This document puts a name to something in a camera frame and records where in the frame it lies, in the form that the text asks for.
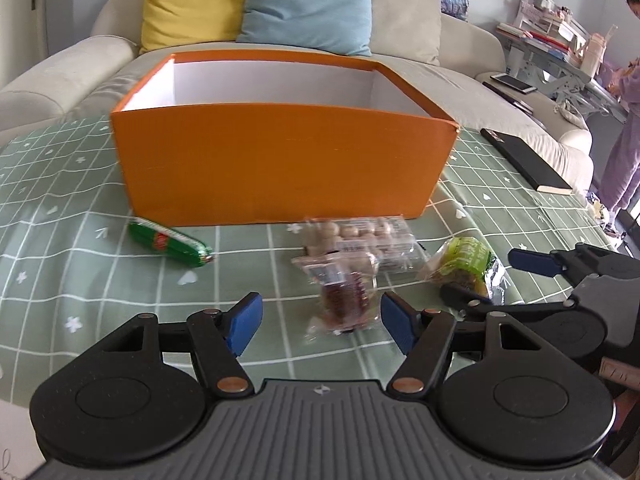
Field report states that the green pickled vegetable pack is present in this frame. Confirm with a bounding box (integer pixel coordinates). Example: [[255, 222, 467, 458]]
[[418, 236, 509, 302]]

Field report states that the clear quail egg pack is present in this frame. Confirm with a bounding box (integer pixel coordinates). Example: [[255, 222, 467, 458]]
[[302, 216, 428, 274]]

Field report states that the green sausage stick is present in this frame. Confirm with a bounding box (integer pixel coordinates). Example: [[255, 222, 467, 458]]
[[128, 218, 215, 266]]

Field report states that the dark red dates pack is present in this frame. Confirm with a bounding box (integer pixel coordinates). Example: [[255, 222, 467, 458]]
[[292, 252, 378, 334]]

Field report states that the person in purple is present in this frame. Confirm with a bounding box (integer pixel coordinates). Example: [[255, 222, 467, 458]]
[[596, 0, 640, 241]]

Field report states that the black notebook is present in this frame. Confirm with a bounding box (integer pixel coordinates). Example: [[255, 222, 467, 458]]
[[480, 128, 573, 195]]

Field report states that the green checked tablecloth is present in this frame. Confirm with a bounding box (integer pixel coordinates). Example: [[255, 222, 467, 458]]
[[1, 118, 606, 406]]

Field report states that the black remote on sofa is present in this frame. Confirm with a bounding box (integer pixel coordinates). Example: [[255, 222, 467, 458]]
[[482, 81, 534, 116]]

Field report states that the white tablet on sofa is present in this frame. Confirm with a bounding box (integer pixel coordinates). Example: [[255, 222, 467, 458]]
[[490, 74, 537, 94]]

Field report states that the orange cardboard box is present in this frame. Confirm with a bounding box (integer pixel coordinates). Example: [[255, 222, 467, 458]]
[[111, 51, 459, 226]]

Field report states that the white desk shelf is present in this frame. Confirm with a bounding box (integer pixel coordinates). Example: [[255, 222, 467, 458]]
[[495, 0, 627, 122]]

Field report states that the beige cushion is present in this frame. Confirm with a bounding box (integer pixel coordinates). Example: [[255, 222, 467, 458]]
[[370, 0, 442, 65]]

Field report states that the beige sofa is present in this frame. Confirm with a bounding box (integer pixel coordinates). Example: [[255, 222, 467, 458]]
[[1, 0, 593, 191]]

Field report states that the light blue cushion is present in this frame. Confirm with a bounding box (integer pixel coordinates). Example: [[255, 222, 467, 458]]
[[236, 0, 372, 56]]

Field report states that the yellow cushion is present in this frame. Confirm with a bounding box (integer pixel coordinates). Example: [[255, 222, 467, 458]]
[[141, 0, 245, 53]]

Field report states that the white door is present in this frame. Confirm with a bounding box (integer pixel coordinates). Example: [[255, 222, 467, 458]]
[[0, 0, 47, 87]]

